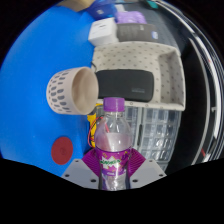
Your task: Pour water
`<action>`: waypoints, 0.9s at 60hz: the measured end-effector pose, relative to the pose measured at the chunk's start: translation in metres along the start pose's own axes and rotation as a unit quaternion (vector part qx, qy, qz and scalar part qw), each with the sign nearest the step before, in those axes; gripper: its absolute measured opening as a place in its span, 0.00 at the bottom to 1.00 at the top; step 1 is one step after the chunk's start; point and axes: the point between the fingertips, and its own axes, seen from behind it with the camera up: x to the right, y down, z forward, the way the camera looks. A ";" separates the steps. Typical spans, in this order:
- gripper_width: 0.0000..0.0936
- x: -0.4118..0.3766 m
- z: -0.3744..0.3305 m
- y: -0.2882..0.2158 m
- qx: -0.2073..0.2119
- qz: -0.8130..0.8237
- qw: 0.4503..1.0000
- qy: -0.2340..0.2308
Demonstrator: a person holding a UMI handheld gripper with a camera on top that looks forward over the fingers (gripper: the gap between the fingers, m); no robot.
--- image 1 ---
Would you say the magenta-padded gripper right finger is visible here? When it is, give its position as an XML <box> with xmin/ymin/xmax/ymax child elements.
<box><xmin>124</xmin><ymin>148</ymin><xmax>167</xmax><ymax>190</ymax></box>

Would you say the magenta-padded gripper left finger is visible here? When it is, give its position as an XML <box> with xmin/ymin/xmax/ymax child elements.
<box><xmin>61</xmin><ymin>149</ymin><xmax>102</xmax><ymax>190</ymax></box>

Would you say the clear bottle with purple cap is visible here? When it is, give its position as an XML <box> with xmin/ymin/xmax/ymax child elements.
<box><xmin>94</xmin><ymin>96</ymin><xmax>133</xmax><ymax>192</ymax></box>

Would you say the flat round red coaster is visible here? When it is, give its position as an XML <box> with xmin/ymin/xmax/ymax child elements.
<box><xmin>50</xmin><ymin>136</ymin><xmax>74</xmax><ymax>166</ymax></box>

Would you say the grey small-parts drawer cabinet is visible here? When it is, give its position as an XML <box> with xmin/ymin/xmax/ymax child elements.
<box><xmin>123</xmin><ymin>103</ymin><xmax>183</xmax><ymax>168</ymax></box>

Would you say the yellow multimeter with red leads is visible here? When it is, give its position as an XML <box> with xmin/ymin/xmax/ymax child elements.
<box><xmin>87</xmin><ymin>105</ymin><xmax>105</xmax><ymax>148</ymax></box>

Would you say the beige patterned cup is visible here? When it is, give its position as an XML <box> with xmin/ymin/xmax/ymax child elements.
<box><xmin>45</xmin><ymin>66</ymin><xmax>100</xmax><ymax>116</ymax></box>

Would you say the black rectangular case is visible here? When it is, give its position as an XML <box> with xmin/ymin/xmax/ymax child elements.
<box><xmin>95</xmin><ymin>68</ymin><xmax>156</xmax><ymax>103</ymax></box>

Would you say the white perforated tray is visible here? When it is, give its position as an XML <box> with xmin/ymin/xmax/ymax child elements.
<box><xmin>91</xmin><ymin>41</ymin><xmax>186</xmax><ymax>112</ymax></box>

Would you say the dark grey flat box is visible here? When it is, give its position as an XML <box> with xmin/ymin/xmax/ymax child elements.
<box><xmin>116</xmin><ymin>22</ymin><xmax>158</xmax><ymax>43</ymax></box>

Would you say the white box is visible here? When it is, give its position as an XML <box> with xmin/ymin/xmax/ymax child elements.
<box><xmin>87</xmin><ymin>17</ymin><xmax>120</xmax><ymax>47</ymax></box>

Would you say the purple bag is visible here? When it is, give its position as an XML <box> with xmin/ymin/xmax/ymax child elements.
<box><xmin>114</xmin><ymin>10</ymin><xmax>148</xmax><ymax>25</ymax></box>

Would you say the blue box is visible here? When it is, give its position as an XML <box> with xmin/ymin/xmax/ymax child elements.
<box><xmin>86</xmin><ymin>1</ymin><xmax>118</xmax><ymax>20</ymax></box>

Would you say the teal small device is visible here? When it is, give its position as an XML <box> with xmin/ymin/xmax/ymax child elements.
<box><xmin>146</xmin><ymin>0</ymin><xmax>160</xmax><ymax>10</ymax></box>

